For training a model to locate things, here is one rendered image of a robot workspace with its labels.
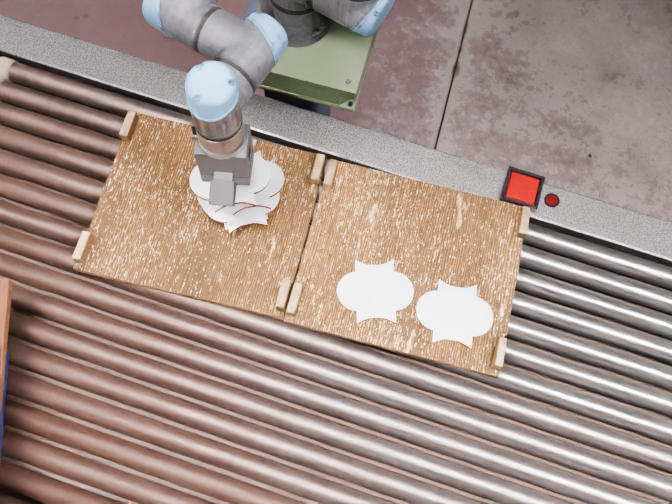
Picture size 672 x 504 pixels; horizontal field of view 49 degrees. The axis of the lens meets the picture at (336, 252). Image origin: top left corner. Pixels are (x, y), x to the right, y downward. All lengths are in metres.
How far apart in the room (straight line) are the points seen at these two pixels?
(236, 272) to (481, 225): 0.49
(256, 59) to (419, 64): 1.70
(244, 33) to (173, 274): 0.50
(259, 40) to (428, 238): 0.54
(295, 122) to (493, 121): 1.26
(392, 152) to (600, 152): 1.35
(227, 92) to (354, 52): 0.60
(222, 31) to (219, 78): 0.10
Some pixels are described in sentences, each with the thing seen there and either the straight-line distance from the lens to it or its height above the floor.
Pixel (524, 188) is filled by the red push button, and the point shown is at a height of 0.93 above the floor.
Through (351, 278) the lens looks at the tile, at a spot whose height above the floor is 0.94.
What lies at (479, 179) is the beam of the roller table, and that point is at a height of 0.91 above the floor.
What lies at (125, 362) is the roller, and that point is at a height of 0.92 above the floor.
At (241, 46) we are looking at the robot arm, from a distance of 1.12.
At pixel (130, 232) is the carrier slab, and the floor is 0.94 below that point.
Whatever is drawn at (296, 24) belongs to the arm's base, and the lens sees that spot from 1.58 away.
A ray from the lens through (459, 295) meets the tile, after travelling 1.41.
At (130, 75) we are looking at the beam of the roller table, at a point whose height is 0.91.
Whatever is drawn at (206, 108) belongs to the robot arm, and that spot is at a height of 1.36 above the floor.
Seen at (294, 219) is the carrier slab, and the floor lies 0.94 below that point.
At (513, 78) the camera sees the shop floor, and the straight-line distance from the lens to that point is 2.82.
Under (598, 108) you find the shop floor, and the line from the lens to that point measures 2.85.
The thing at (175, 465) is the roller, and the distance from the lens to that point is 1.37.
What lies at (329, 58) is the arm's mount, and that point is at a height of 0.95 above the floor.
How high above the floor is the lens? 2.26
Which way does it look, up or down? 70 degrees down
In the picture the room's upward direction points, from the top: 7 degrees clockwise
